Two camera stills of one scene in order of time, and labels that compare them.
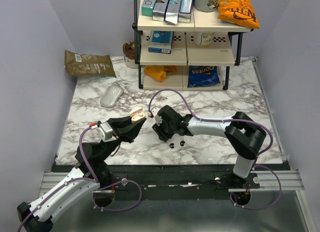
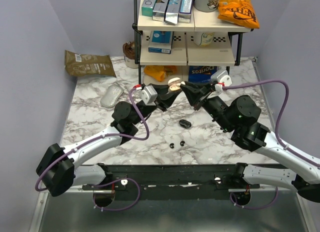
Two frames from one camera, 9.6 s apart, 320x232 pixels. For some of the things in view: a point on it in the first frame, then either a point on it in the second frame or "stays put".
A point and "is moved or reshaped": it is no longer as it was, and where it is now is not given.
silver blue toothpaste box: x=173 y=7 stays put
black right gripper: x=163 y=136 -> x=194 y=95
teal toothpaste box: x=148 y=4 stays put
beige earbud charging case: x=137 y=114 is moved or reshaped
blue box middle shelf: x=160 y=41 stays put
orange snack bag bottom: x=159 y=72 stays put
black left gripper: x=128 y=133 -> x=163 y=101
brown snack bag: x=76 y=64 stays put
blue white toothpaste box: x=185 y=12 stays put
